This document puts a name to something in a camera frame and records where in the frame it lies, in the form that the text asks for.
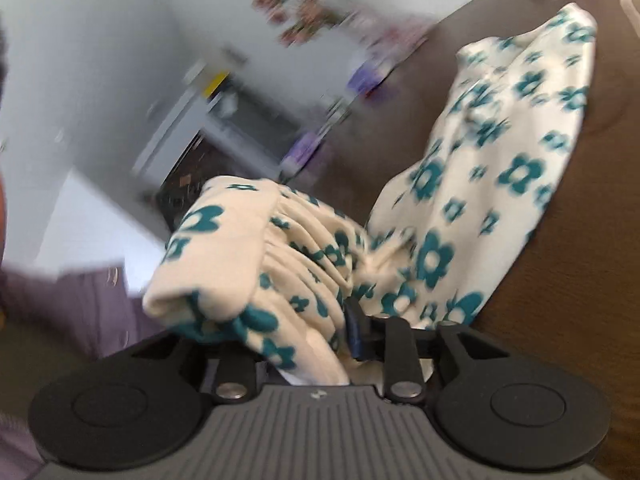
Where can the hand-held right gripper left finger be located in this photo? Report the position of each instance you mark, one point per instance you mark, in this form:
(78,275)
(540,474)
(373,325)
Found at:
(235,375)

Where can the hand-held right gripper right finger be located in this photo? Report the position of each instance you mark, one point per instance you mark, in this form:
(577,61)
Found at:
(355,332)

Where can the white teal floral garment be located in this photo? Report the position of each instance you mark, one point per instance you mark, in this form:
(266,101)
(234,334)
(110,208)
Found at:
(450,185)

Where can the purple cylinder container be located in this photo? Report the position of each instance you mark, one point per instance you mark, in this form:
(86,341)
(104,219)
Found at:
(305,150)

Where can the dark patterned rug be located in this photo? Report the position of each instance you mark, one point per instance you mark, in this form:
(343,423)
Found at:
(192,180)

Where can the small bottles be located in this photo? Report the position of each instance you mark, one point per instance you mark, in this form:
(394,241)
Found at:
(334,110)

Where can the grey cabinet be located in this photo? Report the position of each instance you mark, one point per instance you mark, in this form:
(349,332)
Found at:
(225,120)

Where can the purple box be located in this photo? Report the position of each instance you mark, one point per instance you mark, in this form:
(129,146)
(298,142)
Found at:
(370,74)

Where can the yellow sticker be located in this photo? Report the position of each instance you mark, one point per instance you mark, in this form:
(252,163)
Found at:
(215,84)

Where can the pink wrapped package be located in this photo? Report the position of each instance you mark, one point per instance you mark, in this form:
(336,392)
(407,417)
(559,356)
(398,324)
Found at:
(390,30)

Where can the artificial flower bouquet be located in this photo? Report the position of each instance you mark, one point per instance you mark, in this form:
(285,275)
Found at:
(300,10)

